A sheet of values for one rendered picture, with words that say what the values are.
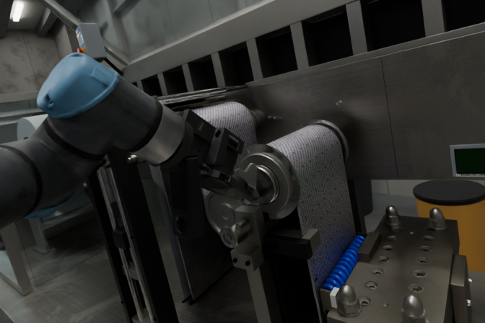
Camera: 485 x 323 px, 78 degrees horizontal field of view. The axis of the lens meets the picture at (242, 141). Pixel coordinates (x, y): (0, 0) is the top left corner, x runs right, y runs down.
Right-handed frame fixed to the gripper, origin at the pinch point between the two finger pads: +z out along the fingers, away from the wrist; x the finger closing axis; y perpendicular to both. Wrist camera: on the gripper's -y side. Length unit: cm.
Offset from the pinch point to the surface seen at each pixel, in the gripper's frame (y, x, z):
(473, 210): 46, -26, 165
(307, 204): 1.9, -7.4, 7.9
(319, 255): -5.9, -7.4, 15.6
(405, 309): -11.4, -22.9, 13.3
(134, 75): 52, 81, 5
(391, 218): 8.0, -14.5, 38.2
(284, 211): -0.3, -4.5, 5.4
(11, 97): 24, 95, -25
